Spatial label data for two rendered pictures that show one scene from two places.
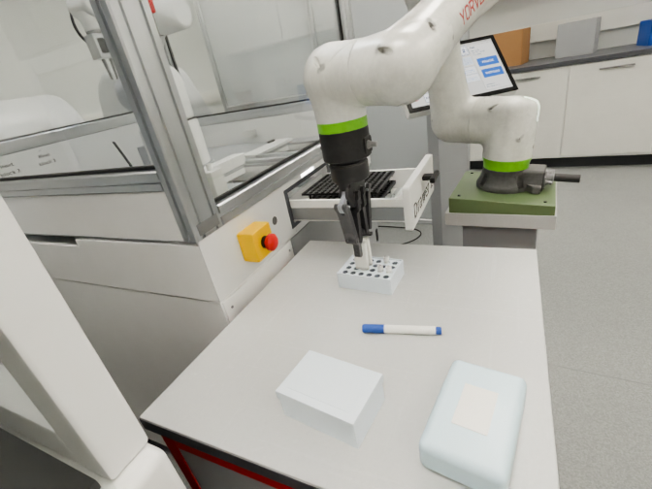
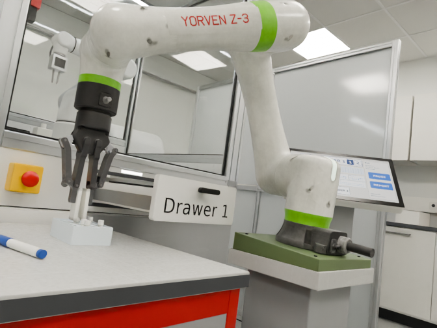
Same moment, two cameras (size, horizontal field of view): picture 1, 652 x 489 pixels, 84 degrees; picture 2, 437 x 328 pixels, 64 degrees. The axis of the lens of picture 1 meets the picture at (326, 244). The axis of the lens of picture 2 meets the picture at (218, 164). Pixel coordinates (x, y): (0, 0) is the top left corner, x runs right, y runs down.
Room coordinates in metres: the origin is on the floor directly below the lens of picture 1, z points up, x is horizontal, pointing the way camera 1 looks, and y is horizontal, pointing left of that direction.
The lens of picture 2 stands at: (0.00, -0.54, 0.89)
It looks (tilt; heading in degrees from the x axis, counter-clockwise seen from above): 6 degrees up; 14
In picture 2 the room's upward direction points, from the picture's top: 8 degrees clockwise
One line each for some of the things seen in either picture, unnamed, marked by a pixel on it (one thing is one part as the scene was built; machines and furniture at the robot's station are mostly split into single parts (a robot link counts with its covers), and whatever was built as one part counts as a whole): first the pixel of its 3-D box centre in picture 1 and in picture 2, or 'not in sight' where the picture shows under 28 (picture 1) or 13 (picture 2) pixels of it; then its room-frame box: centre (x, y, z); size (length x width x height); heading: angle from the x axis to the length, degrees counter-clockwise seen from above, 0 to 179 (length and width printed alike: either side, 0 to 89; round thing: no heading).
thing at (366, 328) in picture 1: (401, 329); (19, 246); (0.50, -0.10, 0.77); 0.14 x 0.02 x 0.02; 70
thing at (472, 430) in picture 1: (474, 419); not in sight; (0.29, -0.14, 0.78); 0.15 x 0.10 x 0.04; 142
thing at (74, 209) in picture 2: (360, 254); (75, 204); (0.67, -0.07, 0.84); 0.03 x 0.01 x 0.07; 56
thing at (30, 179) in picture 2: (269, 242); (29, 179); (0.75, 0.12, 0.88); 0.04 x 0.03 x 0.04; 150
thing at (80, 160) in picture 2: (353, 217); (79, 162); (0.67, -0.06, 0.93); 0.04 x 0.01 x 0.11; 56
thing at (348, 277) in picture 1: (371, 273); (80, 231); (0.68, -0.09, 0.78); 0.12 x 0.08 x 0.04; 56
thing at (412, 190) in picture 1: (420, 188); (197, 202); (0.90, -0.27, 0.87); 0.29 x 0.02 x 0.11; 150
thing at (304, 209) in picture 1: (347, 193); (149, 198); (1.00, -0.09, 0.86); 0.40 x 0.26 x 0.06; 60
